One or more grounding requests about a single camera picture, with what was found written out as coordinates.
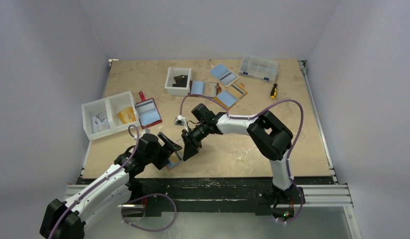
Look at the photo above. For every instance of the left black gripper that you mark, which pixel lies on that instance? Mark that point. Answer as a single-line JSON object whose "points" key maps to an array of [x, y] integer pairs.
{"points": [[170, 147]]}

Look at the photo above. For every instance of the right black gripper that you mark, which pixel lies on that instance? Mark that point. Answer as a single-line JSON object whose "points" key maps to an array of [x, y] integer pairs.
{"points": [[192, 140]]}

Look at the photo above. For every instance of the pink card holder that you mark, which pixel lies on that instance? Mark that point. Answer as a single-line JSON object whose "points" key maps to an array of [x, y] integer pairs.
{"points": [[177, 157]]}

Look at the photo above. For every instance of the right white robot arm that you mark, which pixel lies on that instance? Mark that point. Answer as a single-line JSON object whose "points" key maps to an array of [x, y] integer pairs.
{"points": [[272, 138]]}

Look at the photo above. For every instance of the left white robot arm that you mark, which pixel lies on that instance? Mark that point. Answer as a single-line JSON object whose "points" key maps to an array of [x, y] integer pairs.
{"points": [[69, 219]]}

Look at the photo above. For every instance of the red card holder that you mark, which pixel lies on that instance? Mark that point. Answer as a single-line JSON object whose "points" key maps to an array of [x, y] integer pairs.
{"points": [[147, 111]]}

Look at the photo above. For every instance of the orange card in bin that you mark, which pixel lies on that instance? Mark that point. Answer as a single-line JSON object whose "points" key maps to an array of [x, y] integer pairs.
{"points": [[127, 115]]}

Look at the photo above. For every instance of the brown open card holder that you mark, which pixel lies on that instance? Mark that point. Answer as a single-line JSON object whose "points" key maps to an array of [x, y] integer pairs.
{"points": [[206, 89]]}

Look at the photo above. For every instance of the orange card holder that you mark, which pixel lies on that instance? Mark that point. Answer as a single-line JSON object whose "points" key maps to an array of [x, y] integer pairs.
{"points": [[230, 96]]}

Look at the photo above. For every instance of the printed card in bin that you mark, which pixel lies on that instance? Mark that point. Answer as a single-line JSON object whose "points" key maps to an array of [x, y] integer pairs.
{"points": [[100, 122]]}

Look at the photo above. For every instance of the white card holder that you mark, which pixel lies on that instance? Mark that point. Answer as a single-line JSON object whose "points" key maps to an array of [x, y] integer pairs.
{"points": [[223, 75]]}

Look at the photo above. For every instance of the small white square box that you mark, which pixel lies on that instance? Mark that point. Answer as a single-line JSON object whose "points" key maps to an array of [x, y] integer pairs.
{"points": [[171, 73]]}

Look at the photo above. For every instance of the white two-compartment bin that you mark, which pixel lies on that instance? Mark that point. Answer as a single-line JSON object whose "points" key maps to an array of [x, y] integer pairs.
{"points": [[111, 105]]}

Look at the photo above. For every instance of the black object in box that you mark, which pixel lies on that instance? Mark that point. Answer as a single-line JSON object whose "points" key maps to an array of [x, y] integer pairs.
{"points": [[180, 81]]}

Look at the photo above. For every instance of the yellow black screwdriver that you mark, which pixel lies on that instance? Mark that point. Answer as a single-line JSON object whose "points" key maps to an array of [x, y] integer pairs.
{"points": [[274, 91]]}

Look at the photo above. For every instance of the clear plastic organizer box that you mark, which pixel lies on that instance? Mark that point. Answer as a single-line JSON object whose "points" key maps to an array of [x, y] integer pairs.
{"points": [[259, 68]]}

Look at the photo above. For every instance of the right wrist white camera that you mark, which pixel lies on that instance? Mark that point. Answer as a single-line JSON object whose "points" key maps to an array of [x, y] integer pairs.
{"points": [[180, 121]]}

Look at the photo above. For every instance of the wrist white camera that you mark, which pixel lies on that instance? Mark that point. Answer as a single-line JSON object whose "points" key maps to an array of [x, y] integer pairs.
{"points": [[180, 121], [144, 131]]}

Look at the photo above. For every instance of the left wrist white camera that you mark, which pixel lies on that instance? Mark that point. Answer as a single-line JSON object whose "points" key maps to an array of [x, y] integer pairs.
{"points": [[144, 131]]}

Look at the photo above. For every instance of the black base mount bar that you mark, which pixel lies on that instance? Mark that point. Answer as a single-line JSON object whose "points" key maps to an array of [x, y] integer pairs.
{"points": [[209, 195]]}

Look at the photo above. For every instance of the aluminium frame rail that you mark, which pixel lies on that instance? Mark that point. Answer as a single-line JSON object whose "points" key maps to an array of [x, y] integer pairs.
{"points": [[326, 196]]}

